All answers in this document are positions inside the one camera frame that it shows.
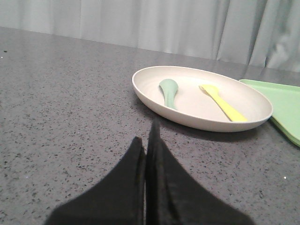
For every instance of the beige round plate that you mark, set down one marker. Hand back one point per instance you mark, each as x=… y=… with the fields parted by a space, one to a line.
x=194 y=107

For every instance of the light green tray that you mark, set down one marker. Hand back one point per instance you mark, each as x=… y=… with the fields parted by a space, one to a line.
x=285 y=100

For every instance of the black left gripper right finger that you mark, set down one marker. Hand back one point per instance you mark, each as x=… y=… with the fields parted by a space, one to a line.
x=173 y=197

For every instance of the white curtain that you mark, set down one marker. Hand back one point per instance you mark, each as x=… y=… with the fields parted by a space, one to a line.
x=263 y=33

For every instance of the yellow plastic fork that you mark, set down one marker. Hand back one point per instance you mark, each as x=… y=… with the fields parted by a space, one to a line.
x=229 y=111

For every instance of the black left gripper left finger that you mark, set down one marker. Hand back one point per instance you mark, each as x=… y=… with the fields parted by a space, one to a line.
x=118 y=199

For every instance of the sage green spoon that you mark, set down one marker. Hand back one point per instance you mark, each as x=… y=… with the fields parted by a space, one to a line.
x=169 y=89

